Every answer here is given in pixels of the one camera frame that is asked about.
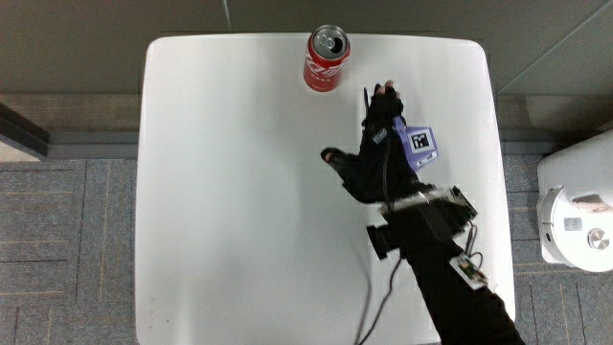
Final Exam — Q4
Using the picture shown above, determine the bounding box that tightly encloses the person's right hand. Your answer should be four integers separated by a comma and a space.
320, 80, 441, 207

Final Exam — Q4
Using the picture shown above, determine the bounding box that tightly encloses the red cola can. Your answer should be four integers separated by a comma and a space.
303, 24, 352, 93

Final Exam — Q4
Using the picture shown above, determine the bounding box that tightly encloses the person's right forearm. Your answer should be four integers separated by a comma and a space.
366, 185, 527, 345

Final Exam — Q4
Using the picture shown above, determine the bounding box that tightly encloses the white robot vacuum dock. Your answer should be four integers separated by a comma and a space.
535, 129, 613, 274

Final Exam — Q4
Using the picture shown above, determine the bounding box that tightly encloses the dark furniture edge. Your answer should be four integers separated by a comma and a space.
0, 102, 51, 158

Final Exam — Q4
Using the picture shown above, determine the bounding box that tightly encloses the black glove cable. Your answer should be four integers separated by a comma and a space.
352, 256, 403, 345

